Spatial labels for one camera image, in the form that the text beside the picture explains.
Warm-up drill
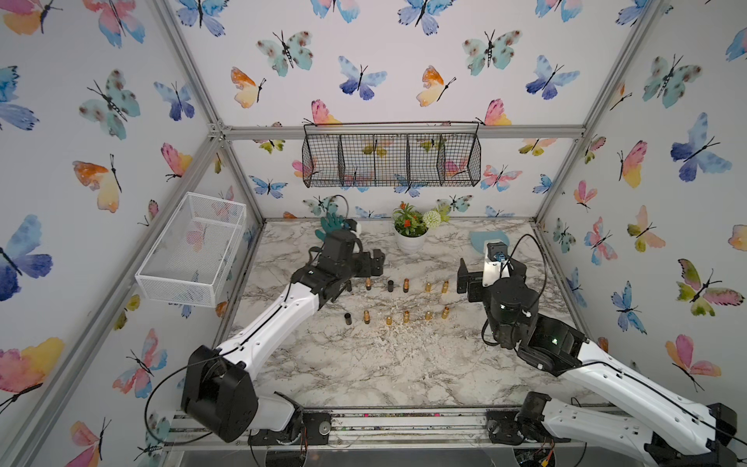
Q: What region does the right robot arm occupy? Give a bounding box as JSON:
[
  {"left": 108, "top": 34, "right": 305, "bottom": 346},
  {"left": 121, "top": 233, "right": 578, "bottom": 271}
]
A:
[{"left": 457, "top": 256, "right": 739, "bottom": 466}]

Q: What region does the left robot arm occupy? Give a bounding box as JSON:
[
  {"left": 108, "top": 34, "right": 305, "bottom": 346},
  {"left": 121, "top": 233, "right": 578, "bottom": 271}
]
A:
[{"left": 181, "top": 249, "right": 385, "bottom": 443}]

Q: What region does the teal hand-shaped silicone mat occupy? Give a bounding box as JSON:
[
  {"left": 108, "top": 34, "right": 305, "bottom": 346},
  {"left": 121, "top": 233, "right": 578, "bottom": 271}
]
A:
[{"left": 315, "top": 212, "right": 349, "bottom": 242}]

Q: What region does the white flower pot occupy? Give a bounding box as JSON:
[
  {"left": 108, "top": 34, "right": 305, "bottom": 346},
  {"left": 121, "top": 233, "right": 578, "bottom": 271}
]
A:
[{"left": 395, "top": 231, "right": 428, "bottom": 254}]

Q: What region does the artificial flower plant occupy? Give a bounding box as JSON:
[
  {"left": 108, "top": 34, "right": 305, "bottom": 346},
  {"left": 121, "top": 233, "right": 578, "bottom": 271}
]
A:
[{"left": 393, "top": 202, "right": 451, "bottom": 239}]

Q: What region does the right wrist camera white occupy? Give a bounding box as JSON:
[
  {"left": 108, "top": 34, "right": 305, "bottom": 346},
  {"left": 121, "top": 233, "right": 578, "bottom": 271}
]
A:
[{"left": 482, "top": 241, "right": 509, "bottom": 287}]

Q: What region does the light blue handled dish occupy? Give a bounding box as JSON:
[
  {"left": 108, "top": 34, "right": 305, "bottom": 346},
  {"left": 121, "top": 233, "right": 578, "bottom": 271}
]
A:
[{"left": 470, "top": 230, "right": 511, "bottom": 255}]

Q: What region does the black wire wall basket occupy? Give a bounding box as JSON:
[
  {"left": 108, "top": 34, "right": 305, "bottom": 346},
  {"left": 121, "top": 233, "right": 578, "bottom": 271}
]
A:
[{"left": 294, "top": 121, "right": 482, "bottom": 189}]

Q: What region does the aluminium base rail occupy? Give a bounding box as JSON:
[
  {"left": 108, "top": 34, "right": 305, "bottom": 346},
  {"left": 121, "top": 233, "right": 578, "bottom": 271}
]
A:
[{"left": 167, "top": 404, "right": 652, "bottom": 455}]

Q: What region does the white mesh wall basket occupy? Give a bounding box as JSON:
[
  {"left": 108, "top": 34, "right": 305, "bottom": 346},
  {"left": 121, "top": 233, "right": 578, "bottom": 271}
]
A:
[{"left": 135, "top": 192, "right": 247, "bottom": 307}]

